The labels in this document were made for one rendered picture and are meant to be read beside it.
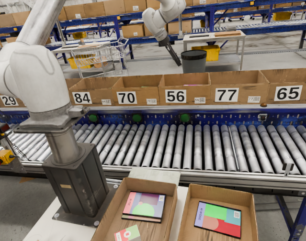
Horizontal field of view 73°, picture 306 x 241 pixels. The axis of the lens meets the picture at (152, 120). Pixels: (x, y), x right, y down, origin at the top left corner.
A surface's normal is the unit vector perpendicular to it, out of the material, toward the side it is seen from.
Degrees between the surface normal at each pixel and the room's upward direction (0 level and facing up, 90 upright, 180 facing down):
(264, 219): 0
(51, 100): 93
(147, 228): 1
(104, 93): 90
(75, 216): 0
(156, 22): 99
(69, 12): 89
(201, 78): 90
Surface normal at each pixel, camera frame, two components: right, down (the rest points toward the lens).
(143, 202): -0.11, -0.86
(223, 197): -0.30, 0.49
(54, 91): 0.73, 0.25
